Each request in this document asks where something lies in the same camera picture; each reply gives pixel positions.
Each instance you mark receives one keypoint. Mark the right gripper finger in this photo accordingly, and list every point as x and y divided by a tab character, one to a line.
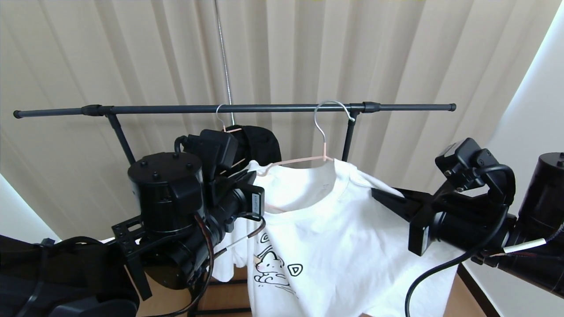
403	204

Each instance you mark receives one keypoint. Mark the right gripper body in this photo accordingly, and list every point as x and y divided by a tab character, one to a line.
458	229

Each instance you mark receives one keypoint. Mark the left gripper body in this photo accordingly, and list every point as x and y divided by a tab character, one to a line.
238	204

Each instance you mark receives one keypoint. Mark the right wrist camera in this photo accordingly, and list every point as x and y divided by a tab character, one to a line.
462	160

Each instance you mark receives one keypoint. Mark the pink clothes hanger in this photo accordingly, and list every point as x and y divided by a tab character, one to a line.
324	149
233	130

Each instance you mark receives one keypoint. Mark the white printed T-shirt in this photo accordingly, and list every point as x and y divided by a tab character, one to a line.
352	246

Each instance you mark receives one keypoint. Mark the black clothes rack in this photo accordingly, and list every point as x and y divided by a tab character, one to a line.
176	108

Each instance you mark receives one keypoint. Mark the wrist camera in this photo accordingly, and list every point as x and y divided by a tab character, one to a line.
462	160
216	147

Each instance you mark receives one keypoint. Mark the grey curtain wand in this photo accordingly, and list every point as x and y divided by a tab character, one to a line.
224	57

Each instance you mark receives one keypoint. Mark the beige curtain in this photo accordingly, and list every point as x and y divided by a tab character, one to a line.
132	53

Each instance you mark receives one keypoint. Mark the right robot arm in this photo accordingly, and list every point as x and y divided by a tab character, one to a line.
542	193

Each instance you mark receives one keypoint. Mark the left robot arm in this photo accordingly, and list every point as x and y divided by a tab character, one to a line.
163	193

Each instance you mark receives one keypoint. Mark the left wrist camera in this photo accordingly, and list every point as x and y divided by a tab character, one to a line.
216	147

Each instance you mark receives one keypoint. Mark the black shorts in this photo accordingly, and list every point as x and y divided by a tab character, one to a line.
260	145

